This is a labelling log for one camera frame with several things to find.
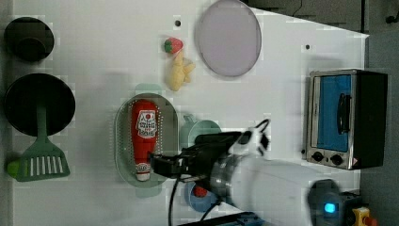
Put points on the green slotted spatula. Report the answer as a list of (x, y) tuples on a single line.
[(42, 160)]

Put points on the yellow red emergency button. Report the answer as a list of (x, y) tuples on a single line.
[(363, 217)]

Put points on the lime green toy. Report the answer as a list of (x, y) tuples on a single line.
[(13, 168)]

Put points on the blue bowl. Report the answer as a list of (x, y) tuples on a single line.
[(198, 204)]

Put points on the red plush ketchup bottle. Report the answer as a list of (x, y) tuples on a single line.
[(144, 130)]

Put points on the yellow plush ginger root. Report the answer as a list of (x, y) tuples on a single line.
[(180, 72)]

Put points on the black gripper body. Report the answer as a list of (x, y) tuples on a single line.
[(198, 160)]

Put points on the green oval strainer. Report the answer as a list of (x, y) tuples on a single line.
[(166, 143)]

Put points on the small black pot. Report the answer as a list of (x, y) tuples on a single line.
[(29, 39)]

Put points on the small red tomato toy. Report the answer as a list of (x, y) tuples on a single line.
[(199, 192)]

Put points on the green measuring cup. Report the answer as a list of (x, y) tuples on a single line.
[(193, 128)]

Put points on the large black pan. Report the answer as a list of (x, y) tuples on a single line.
[(25, 93)]

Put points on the black toaster oven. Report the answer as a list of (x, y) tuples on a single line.
[(347, 112)]

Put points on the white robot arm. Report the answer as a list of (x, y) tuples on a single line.
[(233, 166)]

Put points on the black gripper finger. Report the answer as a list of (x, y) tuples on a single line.
[(167, 166)]

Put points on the lilac round plate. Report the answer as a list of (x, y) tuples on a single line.
[(229, 38)]

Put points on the red plush strawberry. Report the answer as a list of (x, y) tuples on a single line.
[(173, 45)]

